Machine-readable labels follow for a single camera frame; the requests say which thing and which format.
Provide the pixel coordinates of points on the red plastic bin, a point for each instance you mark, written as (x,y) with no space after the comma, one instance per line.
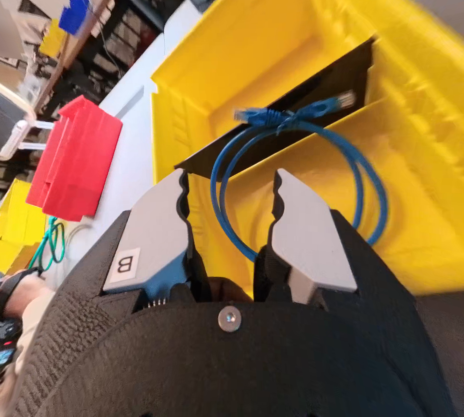
(79,155)

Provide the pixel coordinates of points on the yellow plastic bin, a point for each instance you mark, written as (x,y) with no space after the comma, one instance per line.
(18,213)
(253,43)

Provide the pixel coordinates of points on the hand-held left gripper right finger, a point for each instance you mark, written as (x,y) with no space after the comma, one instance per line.
(311,243)

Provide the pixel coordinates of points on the small blue bin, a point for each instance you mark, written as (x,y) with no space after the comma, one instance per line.
(74,14)

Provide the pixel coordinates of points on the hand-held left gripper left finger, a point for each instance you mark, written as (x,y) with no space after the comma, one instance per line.
(152,235)

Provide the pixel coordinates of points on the black bin divider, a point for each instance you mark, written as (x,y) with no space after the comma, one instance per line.
(326,87)

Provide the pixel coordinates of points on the wooden work table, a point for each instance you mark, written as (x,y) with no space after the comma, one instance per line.
(78,47)

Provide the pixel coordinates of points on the small yellow bin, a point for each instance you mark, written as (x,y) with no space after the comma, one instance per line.
(52,39)

